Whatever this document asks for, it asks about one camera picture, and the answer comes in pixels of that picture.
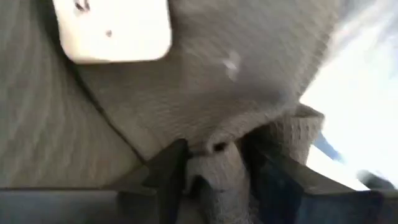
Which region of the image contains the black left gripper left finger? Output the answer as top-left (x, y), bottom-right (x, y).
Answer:
top-left (0, 138), bottom-right (190, 224)

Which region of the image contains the grey towel with white label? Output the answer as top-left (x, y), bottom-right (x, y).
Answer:
top-left (0, 0), bottom-right (346, 224)

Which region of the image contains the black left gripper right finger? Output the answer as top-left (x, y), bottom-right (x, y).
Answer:
top-left (241, 136), bottom-right (398, 224)

